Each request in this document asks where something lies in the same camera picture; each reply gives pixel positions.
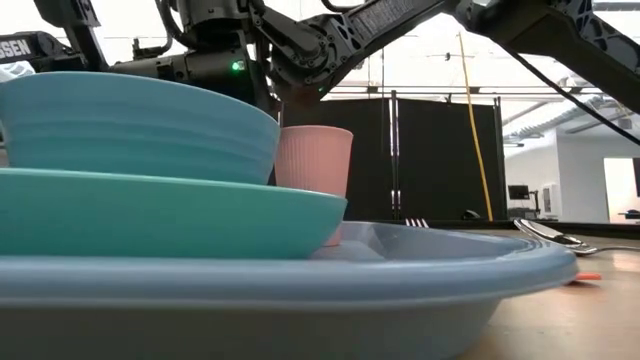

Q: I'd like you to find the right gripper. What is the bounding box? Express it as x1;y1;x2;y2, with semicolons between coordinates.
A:
109;14;282;120

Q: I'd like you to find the blue bowl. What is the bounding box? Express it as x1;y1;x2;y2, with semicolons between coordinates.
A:
0;70;282;186

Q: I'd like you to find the pink cup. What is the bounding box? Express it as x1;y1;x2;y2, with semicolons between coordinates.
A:
273;124;355;249

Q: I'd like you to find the teal plate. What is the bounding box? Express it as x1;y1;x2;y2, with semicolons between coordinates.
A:
0;167;349;261

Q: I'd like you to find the blue plastic tray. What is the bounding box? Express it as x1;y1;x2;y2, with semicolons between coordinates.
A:
0;221;580;360

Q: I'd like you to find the spoon with orange handle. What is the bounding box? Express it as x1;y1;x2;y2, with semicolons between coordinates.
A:
513;217;640;257

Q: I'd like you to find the horizontal light bar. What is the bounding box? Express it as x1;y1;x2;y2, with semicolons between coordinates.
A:
324;85;640;101

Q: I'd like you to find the black partition screen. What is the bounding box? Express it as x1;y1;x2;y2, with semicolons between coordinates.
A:
279;97;507;224

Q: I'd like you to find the small black monitor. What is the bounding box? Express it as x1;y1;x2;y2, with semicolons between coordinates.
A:
507;184;540;222

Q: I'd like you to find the yellow cable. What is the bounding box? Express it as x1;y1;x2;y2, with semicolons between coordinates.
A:
457;32;495;223

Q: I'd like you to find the black aluminium frame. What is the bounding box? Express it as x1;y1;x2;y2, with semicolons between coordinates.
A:
379;219;640;241

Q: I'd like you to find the thin black cable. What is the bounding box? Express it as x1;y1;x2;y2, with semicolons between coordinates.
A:
499;43;640;147

